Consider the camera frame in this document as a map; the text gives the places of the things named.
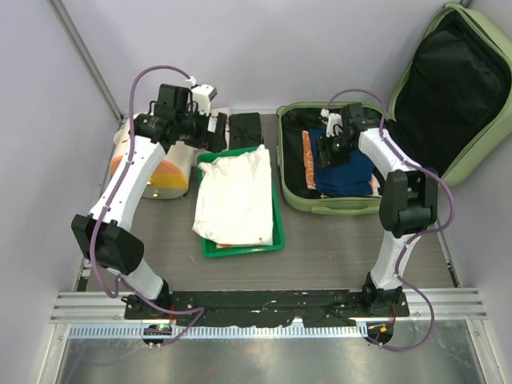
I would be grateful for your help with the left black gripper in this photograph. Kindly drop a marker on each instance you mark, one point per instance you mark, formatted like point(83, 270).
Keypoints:
point(214, 142)

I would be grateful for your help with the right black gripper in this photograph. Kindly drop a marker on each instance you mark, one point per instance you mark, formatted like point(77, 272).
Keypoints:
point(322, 145)

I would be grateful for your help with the orange cartoon print towel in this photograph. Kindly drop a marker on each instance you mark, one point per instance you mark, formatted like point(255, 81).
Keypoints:
point(309, 166)

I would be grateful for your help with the blue garment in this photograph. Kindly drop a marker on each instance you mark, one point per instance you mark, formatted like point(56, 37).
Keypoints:
point(348, 180)

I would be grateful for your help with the cream round drawer cabinet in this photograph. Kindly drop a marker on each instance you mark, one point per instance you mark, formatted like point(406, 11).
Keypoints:
point(171, 179)

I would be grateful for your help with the white garment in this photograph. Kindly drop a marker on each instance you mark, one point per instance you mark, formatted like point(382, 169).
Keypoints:
point(236, 196)

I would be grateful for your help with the floral orange cloth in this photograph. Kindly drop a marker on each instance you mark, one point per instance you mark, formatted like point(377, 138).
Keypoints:
point(223, 246)

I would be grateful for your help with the green plastic tray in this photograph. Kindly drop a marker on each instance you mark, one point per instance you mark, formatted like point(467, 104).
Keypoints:
point(276, 224)

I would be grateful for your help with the green hard-shell suitcase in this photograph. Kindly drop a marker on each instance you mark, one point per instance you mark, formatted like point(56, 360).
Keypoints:
point(449, 110)

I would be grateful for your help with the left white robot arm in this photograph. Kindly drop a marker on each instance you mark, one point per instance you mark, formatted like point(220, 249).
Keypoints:
point(180, 114)

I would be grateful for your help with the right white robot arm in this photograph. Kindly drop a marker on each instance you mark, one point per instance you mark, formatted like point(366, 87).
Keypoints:
point(408, 203)

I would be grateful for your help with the patterned cloth placemat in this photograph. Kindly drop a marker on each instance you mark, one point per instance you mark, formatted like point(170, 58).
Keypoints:
point(220, 112)

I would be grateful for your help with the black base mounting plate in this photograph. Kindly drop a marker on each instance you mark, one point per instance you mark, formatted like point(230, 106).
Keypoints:
point(266, 308)

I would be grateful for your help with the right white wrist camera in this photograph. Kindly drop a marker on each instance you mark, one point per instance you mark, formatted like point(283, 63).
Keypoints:
point(333, 123)

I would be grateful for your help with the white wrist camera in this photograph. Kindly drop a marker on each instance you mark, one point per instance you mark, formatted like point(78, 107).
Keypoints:
point(333, 123)
point(201, 96)

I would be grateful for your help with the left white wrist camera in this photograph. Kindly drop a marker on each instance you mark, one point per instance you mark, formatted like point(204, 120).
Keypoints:
point(201, 96)

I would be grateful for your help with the white slotted cable duct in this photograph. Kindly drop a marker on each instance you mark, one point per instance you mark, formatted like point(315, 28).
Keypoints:
point(147, 331)

